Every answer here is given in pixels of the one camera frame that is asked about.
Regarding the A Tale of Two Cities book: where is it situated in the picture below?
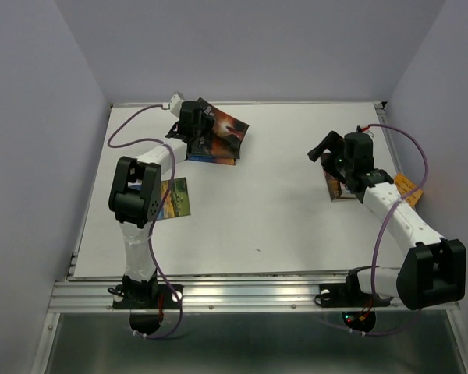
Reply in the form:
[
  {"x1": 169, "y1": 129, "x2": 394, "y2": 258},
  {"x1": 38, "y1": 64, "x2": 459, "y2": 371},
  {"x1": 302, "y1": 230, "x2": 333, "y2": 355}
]
[{"x1": 190, "y1": 134, "x2": 239, "y2": 159}]

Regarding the Three Days to See book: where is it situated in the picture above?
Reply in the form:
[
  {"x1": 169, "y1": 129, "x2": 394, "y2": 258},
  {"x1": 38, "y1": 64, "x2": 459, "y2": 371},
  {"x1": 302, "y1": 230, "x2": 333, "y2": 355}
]
[{"x1": 197, "y1": 98, "x2": 249, "y2": 157}]

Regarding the blue sunset cover book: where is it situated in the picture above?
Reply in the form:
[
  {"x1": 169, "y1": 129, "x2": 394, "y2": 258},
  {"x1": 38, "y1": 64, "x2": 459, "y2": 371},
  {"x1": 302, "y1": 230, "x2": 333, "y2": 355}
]
[{"x1": 187, "y1": 155, "x2": 236, "y2": 166}]

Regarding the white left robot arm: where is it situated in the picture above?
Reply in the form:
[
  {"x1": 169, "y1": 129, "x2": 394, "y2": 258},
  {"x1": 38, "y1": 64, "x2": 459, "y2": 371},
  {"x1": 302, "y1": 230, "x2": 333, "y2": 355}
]
[{"x1": 107, "y1": 101, "x2": 215, "y2": 307}]

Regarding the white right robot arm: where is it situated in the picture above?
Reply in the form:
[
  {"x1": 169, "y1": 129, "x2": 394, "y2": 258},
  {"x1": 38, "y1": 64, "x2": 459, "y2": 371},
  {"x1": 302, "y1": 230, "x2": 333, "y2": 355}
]
[{"x1": 308, "y1": 127, "x2": 466, "y2": 310}]

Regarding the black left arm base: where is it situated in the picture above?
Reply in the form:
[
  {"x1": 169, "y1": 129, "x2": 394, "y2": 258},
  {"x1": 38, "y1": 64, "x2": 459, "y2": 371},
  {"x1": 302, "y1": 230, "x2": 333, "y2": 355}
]
[{"x1": 108, "y1": 275, "x2": 179, "y2": 310}]

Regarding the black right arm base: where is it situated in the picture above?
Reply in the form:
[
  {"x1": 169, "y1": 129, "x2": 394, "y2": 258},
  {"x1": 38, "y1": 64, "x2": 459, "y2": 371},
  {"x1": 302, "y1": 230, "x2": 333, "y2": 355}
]
[{"x1": 314, "y1": 266, "x2": 393, "y2": 308}]

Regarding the dark brown book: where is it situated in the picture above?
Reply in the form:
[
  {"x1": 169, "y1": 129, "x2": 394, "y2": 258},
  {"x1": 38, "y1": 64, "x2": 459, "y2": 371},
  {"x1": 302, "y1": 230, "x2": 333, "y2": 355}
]
[{"x1": 323, "y1": 170, "x2": 356, "y2": 202}]

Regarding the orange yellow book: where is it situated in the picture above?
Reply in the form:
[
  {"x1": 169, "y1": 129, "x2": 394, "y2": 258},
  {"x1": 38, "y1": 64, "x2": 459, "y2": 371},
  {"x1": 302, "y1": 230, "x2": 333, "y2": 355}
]
[{"x1": 394, "y1": 173, "x2": 424, "y2": 208}]

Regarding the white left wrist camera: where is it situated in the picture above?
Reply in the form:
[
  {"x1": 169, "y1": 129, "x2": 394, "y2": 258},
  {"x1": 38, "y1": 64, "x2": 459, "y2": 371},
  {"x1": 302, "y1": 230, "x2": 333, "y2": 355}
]
[{"x1": 161, "y1": 91, "x2": 185, "y2": 118}]

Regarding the aluminium right side rail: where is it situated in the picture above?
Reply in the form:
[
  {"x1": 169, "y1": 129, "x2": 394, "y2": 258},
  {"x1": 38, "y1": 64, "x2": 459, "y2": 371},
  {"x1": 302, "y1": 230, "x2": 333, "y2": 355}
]
[{"x1": 374, "y1": 101, "x2": 440, "y2": 277}]

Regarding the aluminium rail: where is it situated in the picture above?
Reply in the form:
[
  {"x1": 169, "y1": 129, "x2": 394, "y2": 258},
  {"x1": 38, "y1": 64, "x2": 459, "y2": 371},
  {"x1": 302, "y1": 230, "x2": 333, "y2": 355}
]
[
  {"x1": 46, "y1": 276, "x2": 461, "y2": 312},
  {"x1": 374, "y1": 101, "x2": 440, "y2": 277}
]

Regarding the aluminium front rail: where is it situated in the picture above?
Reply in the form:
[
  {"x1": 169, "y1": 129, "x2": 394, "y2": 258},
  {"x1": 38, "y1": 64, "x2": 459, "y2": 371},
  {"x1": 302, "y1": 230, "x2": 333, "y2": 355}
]
[{"x1": 46, "y1": 276, "x2": 461, "y2": 312}]

